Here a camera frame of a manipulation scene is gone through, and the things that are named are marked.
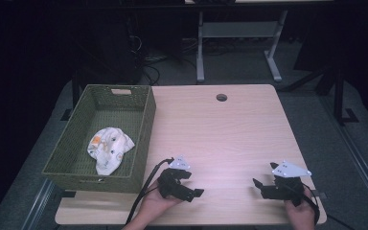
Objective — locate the black metal stand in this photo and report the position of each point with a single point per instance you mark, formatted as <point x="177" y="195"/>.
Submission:
<point x="340" y="96"/>

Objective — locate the white metal table frame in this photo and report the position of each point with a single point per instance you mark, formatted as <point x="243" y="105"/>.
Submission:
<point x="236" y="30"/>

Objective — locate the person's left hand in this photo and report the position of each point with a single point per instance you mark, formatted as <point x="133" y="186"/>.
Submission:
<point x="155" y="204"/>

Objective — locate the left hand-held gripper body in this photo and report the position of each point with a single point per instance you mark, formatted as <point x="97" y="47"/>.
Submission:
<point x="170" y="182"/>

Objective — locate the white printed cloth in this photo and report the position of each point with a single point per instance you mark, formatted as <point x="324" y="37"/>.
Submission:
<point x="110" y="153"/>

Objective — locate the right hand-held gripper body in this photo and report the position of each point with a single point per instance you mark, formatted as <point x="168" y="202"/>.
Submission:
<point x="284" y="188"/>

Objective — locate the green woven basket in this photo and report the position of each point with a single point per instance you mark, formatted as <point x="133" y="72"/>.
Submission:
<point x="76" y="153"/>

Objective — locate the aluminium floor rail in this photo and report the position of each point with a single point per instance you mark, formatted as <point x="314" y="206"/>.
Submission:
<point x="38" y="204"/>
<point x="357" y="159"/>

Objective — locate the person's right hand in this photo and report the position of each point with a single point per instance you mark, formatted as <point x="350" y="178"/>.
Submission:
<point x="298" y="214"/>

